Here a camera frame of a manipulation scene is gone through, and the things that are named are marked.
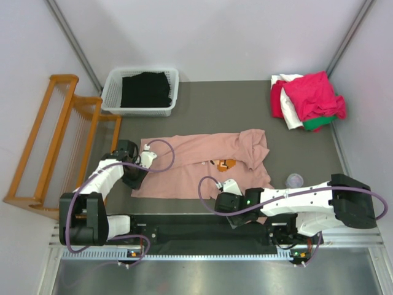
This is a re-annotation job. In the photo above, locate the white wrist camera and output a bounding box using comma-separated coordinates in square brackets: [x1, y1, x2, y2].
[139, 144, 157, 168]
[216, 179, 242, 195]

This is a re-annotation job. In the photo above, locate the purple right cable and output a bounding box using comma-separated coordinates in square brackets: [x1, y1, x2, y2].
[197, 176, 388, 267]

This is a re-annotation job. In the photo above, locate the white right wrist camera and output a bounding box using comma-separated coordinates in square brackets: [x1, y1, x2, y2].
[216, 179, 242, 195]

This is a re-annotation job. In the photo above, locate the green t-shirt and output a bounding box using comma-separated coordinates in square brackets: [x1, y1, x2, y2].
[302, 116, 337, 132]

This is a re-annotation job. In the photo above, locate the black folded t-shirt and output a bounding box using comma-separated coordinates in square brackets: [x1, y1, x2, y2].
[120, 72, 172, 108]

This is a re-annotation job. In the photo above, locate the wooden rack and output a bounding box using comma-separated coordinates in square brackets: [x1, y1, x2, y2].
[3, 74, 122, 220]

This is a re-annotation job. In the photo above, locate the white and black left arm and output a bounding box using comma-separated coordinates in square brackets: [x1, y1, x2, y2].
[59, 140, 147, 246]

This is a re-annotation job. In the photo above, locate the white plastic basket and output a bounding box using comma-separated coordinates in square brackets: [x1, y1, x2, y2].
[101, 68, 179, 117]

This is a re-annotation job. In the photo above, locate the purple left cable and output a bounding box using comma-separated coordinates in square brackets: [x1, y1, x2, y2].
[65, 139, 176, 267]

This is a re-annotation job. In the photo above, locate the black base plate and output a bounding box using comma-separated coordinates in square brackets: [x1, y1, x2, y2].
[103, 214, 324, 254]

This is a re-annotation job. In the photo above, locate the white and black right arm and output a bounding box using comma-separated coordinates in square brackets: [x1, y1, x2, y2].
[214, 174, 376, 243]

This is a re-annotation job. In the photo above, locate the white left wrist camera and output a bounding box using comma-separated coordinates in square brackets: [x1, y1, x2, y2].
[139, 144, 157, 168]

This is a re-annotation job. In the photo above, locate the purple cable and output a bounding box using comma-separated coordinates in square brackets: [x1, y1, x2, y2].
[197, 176, 388, 267]
[65, 139, 176, 267]

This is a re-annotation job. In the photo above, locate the magenta t-shirt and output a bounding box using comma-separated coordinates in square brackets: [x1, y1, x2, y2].
[283, 71, 347, 122]

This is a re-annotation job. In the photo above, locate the pink printed t-shirt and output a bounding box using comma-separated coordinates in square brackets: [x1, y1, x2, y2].
[131, 129, 272, 200]

